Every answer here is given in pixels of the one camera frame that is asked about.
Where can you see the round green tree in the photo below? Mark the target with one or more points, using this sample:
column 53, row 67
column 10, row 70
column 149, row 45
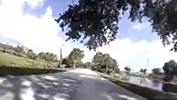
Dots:
column 75, row 56

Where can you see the clump of green trees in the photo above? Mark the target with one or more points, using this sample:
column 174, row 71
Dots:
column 104, row 62

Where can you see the overhanging leafy tree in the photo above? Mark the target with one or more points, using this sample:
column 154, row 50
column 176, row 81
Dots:
column 98, row 17

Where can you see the pale concrete path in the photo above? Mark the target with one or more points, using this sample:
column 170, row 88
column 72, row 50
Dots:
column 83, row 92

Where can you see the thin distant pole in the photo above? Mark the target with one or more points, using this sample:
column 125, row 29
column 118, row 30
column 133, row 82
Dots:
column 147, row 66

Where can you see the row of bushes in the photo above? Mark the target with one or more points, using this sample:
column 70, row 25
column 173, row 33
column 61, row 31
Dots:
column 25, row 52

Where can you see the pond water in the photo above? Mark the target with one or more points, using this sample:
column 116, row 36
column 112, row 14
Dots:
column 145, row 82

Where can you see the shaded grass verge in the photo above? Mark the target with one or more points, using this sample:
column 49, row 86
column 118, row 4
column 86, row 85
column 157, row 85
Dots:
column 157, row 95

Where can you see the dark trees by pond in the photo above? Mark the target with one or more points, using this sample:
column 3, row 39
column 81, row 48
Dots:
column 174, row 69

